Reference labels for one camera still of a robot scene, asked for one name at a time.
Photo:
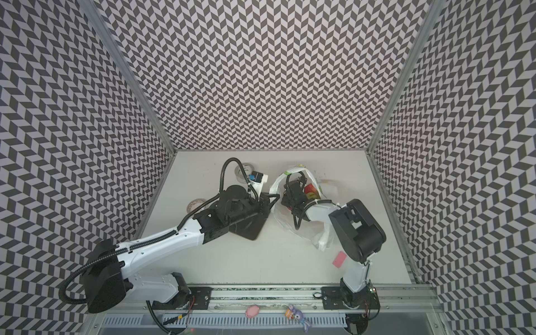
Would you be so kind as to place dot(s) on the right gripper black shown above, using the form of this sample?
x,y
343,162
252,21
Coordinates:
x,y
293,197

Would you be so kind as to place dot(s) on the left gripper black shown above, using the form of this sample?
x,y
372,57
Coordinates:
x,y
265,203

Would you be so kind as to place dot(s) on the white plastic bag lemon print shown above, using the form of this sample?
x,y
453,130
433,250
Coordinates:
x,y
303,208

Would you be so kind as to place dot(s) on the fake red apple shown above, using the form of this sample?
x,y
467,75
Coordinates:
x,y
312,192

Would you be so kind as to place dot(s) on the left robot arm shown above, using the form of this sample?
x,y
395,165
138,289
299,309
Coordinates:
x,y
111,274

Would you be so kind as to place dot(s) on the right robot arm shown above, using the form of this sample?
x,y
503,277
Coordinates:
x,y
360,237

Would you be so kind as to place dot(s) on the clear tape roll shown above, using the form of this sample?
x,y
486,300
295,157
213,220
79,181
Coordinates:
x,y
248,169

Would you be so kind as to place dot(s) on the black square tray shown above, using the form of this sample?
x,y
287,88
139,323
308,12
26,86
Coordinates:
x,y
250,228

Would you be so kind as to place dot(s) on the pink sticky note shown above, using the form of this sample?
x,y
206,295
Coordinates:
x,y
339,259

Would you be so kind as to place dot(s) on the beige tape roll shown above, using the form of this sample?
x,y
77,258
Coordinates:
x,y
194,204

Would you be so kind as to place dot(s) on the purple toy figure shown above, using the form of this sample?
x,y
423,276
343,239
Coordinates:
x,y
294,314

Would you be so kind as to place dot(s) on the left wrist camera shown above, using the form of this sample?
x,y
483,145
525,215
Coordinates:
x,y
258,180

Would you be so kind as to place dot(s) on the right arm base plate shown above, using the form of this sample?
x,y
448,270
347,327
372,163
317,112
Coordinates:
x,y
338,298

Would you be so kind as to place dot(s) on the pink toy on rail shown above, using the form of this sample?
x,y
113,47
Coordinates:
x,y
252,311

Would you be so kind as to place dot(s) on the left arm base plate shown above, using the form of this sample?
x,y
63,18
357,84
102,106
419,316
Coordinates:
x,y
197,298

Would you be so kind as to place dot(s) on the aluminium front rail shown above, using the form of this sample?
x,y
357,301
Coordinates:
x,y
313,298

